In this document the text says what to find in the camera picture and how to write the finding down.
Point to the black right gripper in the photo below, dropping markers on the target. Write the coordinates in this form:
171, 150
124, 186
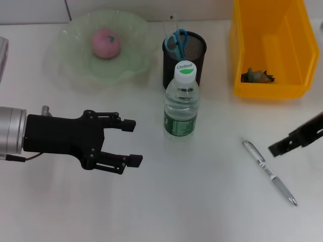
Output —
309, 132

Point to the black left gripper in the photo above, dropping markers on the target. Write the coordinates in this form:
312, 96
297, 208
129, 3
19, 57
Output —
63, 136

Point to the clear water bottle green label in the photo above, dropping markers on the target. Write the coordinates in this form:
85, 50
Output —
180, 108

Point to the green plastic wrapper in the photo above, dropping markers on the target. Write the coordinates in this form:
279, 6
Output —
256, 76

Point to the pink peach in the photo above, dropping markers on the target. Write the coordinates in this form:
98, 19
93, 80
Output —
103, 45

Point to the blue scissors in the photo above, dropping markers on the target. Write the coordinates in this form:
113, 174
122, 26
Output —
179, 51

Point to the clear plastic ruler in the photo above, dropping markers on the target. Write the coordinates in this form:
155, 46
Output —
171, 22

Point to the silver ballpoint pen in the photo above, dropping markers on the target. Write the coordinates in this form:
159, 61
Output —
280, 185

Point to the green glass fruit plate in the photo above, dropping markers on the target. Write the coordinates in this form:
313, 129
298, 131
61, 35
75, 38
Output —
70, 58

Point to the black mesh pen holder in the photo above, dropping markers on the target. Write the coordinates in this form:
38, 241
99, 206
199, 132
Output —
196, 50

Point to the yellow plastic bin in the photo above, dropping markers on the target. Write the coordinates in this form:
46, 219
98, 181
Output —
272, 45

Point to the left gripper silver connector post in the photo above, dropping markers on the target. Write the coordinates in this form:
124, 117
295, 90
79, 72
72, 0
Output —
46, 110

